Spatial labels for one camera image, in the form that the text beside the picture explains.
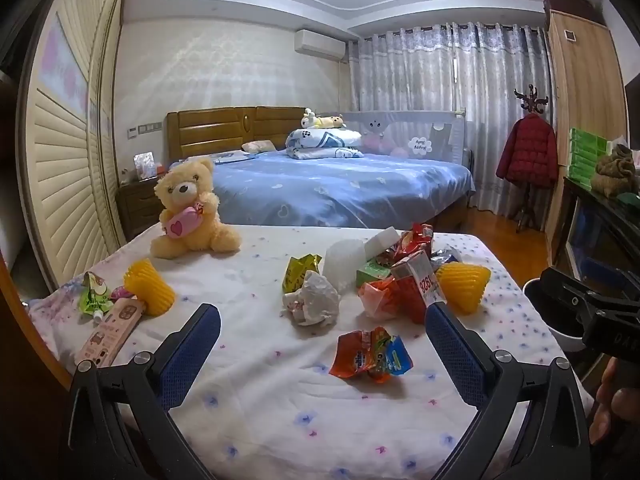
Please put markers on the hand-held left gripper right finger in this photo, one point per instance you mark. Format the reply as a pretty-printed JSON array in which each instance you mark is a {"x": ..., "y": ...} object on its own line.
[{"x": 452, "y": 355}]

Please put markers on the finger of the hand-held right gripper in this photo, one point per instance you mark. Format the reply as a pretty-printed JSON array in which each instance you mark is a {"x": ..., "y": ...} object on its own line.
[
  {"x": 570, "y": 300},
  {"x": 622, "y": 292}
]

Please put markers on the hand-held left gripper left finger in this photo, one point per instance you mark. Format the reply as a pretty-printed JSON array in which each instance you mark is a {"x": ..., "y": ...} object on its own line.
[{"x": 192, "y": 355}]

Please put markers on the white trash bin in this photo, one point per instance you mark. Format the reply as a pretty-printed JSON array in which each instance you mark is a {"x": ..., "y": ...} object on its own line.
[{"x": 547, "y": 325}]

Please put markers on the yellow foam fruit net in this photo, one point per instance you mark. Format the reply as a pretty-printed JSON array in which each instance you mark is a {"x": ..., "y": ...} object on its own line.
[
  {"x": 150, "y": 290},
  {"x": 462, "y": 287}
]

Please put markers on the red and blue snack wrapper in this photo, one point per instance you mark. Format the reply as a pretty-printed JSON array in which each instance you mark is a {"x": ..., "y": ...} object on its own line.
[{"x": 372, "y": 357}]

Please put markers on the red carton with white label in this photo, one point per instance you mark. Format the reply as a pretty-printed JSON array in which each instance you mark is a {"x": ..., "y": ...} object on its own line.
[{"x": 412, "y": 280}]

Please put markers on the orange plastic bag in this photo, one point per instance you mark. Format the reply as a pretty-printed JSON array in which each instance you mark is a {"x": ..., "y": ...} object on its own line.
[{"x": 377, "y": 297}]

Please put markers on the silver wrapper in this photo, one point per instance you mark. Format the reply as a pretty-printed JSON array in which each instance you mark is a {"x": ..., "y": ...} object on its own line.
[{"x": 445, "y": 256}]

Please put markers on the green drink carton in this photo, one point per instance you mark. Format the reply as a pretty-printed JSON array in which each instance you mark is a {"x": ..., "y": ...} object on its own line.
[{"x": 372, "y": 271}]

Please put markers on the white tissue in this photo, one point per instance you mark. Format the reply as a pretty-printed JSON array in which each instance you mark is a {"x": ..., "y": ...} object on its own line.
[{"x": 312, "y": 300}]

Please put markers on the white foam block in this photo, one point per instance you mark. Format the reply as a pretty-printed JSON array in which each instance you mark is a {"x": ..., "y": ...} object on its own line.
[{"x": 380, "y": 242}]

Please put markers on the yellow green snack wrapper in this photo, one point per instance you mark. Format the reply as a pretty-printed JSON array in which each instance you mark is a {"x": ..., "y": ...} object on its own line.
[{"x": 300, "y": 270}]

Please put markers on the white foam fruit net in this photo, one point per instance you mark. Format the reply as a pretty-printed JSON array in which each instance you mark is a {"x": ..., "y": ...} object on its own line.
[{"x": 342, "y": 262}]

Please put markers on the person's right hand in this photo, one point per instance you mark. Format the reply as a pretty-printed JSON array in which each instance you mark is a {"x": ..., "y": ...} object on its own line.
[{"x": 612, "y": 400}]

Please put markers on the black glass cabinet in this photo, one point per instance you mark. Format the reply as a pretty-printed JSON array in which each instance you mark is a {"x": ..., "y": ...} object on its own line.
[{"x": 600, "y": 230}]

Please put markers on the pink rectangular box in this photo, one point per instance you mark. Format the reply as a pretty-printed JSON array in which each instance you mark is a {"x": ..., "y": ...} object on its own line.
[{"x": 110, "y": 330}]

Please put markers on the dark green cloth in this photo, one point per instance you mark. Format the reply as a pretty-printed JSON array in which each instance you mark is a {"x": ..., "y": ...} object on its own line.
[{"x": 629, "y": 199}]

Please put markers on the white floral bed sheet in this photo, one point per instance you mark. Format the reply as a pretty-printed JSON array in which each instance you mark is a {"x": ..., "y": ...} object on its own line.
[{"x": 280, "y": 410}]

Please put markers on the green drink pouch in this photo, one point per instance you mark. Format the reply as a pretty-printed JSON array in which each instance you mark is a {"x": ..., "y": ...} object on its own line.
[{"x": 92, "y": 297}]

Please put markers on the brown fluffy cloth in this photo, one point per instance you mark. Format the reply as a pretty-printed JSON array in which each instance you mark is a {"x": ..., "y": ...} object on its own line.
[{"x": 612, "y": 172}]

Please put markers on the stack of green boxes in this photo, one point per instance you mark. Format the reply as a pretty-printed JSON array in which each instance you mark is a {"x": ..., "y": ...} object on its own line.
[{"x": 587, "y": 155}]

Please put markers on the red puffer jacket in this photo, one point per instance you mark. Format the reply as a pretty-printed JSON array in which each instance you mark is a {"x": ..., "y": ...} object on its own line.
[{"x": 530, "y": 152}]

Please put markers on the tan teddy bear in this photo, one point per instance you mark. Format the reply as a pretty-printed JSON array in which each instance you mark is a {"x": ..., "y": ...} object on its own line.
[{"x": 187, "y": 200}]

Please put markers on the wooden nightstand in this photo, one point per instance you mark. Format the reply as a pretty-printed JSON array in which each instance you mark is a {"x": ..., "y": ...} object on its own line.
[{"x": 137, "y": 210}]

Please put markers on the black television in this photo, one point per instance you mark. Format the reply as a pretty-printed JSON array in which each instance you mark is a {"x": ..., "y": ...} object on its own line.
[{"x": 634, "y": 110}]

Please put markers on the blue pillow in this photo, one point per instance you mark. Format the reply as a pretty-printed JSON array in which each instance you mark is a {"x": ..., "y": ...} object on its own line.
[{"x": 225, "y": 157}]

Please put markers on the wooden coat rack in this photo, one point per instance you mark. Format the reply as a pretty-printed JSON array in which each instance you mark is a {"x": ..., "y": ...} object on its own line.
[{"x": 531, "y": 97}]

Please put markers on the bed with blue sheet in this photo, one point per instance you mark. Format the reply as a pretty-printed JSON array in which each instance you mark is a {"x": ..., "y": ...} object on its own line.
[{"x": 325, "y": 190}]

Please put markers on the small pink pillow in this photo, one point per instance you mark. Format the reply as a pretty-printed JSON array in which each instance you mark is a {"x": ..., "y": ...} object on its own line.
[{"x": 257, "y": 146}]

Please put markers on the pink plush toy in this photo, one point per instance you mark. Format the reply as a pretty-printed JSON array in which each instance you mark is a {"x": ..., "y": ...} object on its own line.
[{"x": 372, "y": 141}]

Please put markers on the wooden headboard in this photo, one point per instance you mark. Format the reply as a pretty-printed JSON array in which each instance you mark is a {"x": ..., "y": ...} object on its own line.
[{"x": 220, "y": 127}]

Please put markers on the cream louvered closet doors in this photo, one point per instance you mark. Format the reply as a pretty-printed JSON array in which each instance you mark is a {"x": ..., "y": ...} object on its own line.
[{"x": 70, "y": 160}]

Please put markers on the folded white blue quilt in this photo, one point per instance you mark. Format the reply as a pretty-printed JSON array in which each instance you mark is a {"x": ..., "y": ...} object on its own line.
[{"x": 322, "y": 142}]

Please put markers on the yellow plush toy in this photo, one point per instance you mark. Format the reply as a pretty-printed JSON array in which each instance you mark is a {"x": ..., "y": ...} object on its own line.
[{"x": 325, "y": 120}]

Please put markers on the grey patterned curtain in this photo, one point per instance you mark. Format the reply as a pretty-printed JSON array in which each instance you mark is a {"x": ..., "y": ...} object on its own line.
[{"x": 425, "y": 75}]

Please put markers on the white air conditioner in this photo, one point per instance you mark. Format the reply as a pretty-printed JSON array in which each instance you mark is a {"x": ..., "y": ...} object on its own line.
[{"x": 320, "y": 44}]

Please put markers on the silver photo frame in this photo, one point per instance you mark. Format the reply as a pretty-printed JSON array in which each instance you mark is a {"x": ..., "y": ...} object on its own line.
[{"x": 144, "y": 166}]

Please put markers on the grey bed guard rail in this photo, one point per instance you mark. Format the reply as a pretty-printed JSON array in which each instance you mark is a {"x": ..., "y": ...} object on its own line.
[{"x": 425, "y": 135}]

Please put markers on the wall switch panel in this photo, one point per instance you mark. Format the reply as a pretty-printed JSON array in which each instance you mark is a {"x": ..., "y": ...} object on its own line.
[{"x": 145, "y": 130}]

